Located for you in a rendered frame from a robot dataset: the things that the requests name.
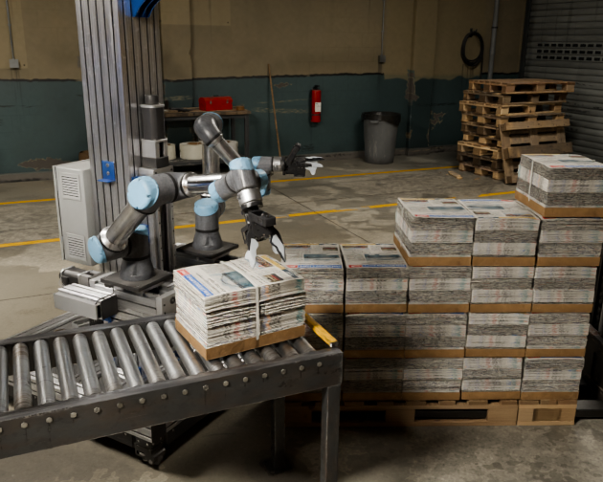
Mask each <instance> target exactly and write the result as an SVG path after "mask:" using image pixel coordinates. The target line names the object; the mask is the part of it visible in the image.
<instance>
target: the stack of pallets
mask: <svg viewBox="0 0 603 482"><path fill-rule="evenodd" d="M481 84H484V86H483V88H480V85H481ZM557 84H562V90H557V89H556V86H557ZM574 85H575V81H563V80H553V79H539V78H509V79H469V88H468V90H463V93H464V94H463V100H460V101H459V111H461V114H462V119H461V130H460V131H463V140H462V141H458V153H457V154H458V155H457V161H458V163H459V170H460V171H470V170H475V173H474V174H475V175H479V176H485V175H493V178H492V179H494V180H504V177H503V174H504V170H503V160H502V154H501V149H502V146H501V145H500V141H501V135H499V128H498V124H503V123H505V122H517V121H546V116H552V119H553V120H560V119H563V118H564V116H565V114H566V113H561V106H562V102H567V101H566V98H567V94H568V92H574ZM556 90H557V91H556ZM475 95H480V97H479V98H478V99H475ZM548 95H554V100H548ZM544 104H546V105H549V109H548V111H546V110H543V108H542V106H543V105H544ZM472 105H475V106H477V107H476V108H471V106H472ZM523 107H524V108H523ZM473 116H476V117H478V118H477V119H473ZM474 126H477V127H478V128H474ZM474 136H476V137H479V138H478V139H474ZM469 146H471V147H474V148H469ZM468 157H472V158H468ZM470 166H472V167H470Z"/></svg>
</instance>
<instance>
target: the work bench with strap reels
mask: <svg viewBox="0 0 603 482"><path fill-rule="evenodd" d="M217 96H218V95H216V96H211V97H205V98H200V99H199V100H198V102H199V107H191V108H187V109H191V110H192V111H189V112H188V111H186V112H178V110H169V109H164V111H165V113H164V118H165V121H188V120H196V119H197V118H198V117H199V116H201V115H203V114H205V113H207V112H214V113H216V114H218V115H219V116H220V117H221V119H231V140H226V141H227V142H228V143H229V145H230V146H231V147H232V148H233V149H234V150H235V151H236V152H237V153H238V142H237V141H236V140H235V119H237V118H244V143H245V156H244V155H242V154H240V153H238V154H239V156H240V157H241V158H242V157H247V158H249V114H251V111H249V110H246V109H244V110H242V111H238V110H236V106H233V99H232V98H231V97H220V96H219V97H217ZM167 152H168V162H169V164H170V165H173V166H182V165H197V164H202V143H201V142H182V143H180V154H176V152H175V144H174V143H168V144H167Z"/></svg>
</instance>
